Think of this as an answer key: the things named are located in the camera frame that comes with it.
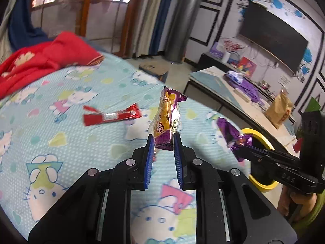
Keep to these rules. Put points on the dark blue cloth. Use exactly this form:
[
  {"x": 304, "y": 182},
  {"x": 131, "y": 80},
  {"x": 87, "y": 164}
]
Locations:
[{"x": 22, "y": 30}]

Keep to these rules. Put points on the purple yellow snack packet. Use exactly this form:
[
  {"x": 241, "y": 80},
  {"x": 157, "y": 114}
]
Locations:
[{"x": 165, "y": 117}]

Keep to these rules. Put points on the person's right hand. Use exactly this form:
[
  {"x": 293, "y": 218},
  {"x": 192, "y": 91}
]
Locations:
[{"x": 302, "y": 203}]

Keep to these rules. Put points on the round framed ornament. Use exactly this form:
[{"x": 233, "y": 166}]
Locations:
[{"x": 233, "y": 59}]

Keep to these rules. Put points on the colourful picture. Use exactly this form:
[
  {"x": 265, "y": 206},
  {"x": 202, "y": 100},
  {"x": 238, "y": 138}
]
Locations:
[{"x": 247, "y": 66}]

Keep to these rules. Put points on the white paper wall sign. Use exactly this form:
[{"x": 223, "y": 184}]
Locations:
[{"x": 284, "y": 80}]

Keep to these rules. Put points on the red snack wrapper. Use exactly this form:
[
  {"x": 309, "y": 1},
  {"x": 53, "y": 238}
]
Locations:
[{"x": 111, "y": 117}]

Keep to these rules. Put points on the yellow rimmed trash bin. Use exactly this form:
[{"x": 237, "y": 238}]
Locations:
[{"x": 264, "y": 186}]

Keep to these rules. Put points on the cardboard topped stool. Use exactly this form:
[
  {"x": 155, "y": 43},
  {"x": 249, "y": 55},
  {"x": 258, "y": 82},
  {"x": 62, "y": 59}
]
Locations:
[{"x": 152, "y": 67}]

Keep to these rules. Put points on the black wall television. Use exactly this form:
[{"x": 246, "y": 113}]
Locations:
[{"x": 274, "y": 35}]

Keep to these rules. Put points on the purple foil wrapper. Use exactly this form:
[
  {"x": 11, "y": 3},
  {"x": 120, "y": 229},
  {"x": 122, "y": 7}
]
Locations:
[{"x": 228, "y": 132}]

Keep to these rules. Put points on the dark television cabinet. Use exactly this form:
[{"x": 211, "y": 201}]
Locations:
[{"x": 205, "y": 61}]

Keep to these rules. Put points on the brown paper bag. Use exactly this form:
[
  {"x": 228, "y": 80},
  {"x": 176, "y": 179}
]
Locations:
[{"x": 278, "y": 109}]

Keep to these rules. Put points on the cartoon printed bedsheet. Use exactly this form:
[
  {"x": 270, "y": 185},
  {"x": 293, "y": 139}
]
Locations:
[{"x": 76, "y": 144}]

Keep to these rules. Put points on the white power strip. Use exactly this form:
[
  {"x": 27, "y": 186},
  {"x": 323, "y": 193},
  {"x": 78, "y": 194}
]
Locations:
[{"x": 241, "y": 95}]

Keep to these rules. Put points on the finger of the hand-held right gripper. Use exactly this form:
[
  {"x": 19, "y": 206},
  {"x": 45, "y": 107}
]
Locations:
[{"x": 264, "y": 157}]

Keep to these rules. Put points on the blue curtain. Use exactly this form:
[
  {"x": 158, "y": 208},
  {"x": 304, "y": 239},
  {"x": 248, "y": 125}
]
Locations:
[{"x": 162, "y": 17}]

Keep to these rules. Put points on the green bag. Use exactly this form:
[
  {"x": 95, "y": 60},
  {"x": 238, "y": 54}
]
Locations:
[{"x": 313, "y": 105}]

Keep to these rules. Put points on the wet wipes pack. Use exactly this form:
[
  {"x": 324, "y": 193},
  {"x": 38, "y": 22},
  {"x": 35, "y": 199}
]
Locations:
[{"x": 234, "y": 76}]

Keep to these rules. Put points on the beige curtain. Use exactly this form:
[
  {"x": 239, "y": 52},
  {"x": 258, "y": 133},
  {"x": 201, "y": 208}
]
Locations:
[{"x": 146, "y": 17}]

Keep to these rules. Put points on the wooden glass door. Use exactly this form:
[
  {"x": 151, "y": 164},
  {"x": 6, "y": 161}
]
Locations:
[{"x": 127, "y": 17}]

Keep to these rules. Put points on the low coffee table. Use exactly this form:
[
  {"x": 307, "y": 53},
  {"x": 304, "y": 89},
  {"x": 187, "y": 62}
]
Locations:
[{"x": 213, "y": 78}]

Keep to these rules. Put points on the purple cloth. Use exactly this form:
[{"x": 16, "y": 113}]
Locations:
[{"x": 248, "y": 91}]

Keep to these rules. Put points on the purple box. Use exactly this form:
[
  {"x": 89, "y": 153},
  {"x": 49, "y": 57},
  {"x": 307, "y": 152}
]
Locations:
[{"x": 216, "y": 50}]

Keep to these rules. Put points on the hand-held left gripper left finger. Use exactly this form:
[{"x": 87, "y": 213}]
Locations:
[{"x": 149, "y": 162}]

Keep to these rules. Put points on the white vase with red flowers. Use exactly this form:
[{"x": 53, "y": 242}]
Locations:
[{"x": 226, "y": 56}]

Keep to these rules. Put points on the red blanket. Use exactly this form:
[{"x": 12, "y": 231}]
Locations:
[{"x": 45, "y": 58}]

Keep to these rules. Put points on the silver tower air conditioner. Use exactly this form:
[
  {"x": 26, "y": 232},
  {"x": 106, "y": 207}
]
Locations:
[{"x": 182, "y": 20}]

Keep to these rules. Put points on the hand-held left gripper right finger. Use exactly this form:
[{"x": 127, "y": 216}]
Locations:
[{"x": 178, "y": 162}]

